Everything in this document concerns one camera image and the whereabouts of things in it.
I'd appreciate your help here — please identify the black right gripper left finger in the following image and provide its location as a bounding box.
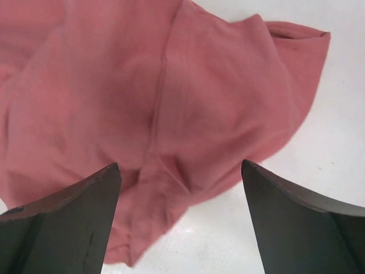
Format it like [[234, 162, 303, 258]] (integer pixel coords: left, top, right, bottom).
[[1, 163, 121, 274]]

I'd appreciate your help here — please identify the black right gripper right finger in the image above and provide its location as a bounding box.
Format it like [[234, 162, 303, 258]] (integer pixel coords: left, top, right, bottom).
[[241, 160, 364, 274]]

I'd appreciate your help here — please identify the pink t shirt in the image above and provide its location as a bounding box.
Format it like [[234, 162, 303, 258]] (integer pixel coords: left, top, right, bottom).
[[1, 1, 331, 266]]

